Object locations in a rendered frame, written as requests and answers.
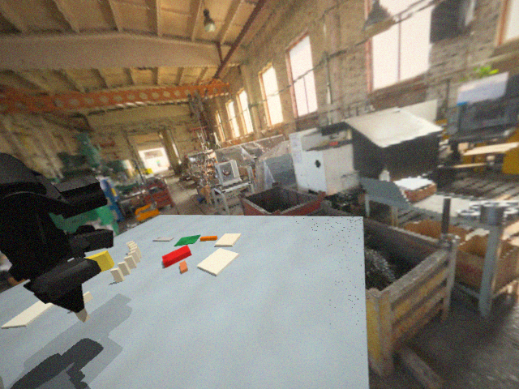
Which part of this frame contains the red rectangular block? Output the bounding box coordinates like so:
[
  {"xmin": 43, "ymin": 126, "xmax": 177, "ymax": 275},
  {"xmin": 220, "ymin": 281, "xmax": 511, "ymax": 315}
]
[{"xmin": 162, "ymin": 245, "xmax": 192, "ymax": 267}]

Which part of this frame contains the yellow rectangular block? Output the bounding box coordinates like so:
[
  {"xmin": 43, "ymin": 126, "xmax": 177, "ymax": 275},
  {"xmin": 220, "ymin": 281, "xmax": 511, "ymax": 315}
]
[{"xmin": 86, "ymin": 251, "xmax": 114, "ymax": 272}]

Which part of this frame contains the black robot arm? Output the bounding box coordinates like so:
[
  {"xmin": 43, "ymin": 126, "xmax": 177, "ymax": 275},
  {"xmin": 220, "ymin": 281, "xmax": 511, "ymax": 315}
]
[{"xmin": 0, "ymin": 152, "xmax": 114, "ymax": 258}]

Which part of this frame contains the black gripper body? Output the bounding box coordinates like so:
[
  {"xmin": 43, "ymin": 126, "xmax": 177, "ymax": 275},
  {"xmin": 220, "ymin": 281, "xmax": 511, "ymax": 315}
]
[{"xmin": 0, "ymin": 224, "xmax": 101, "ymax": 304}]

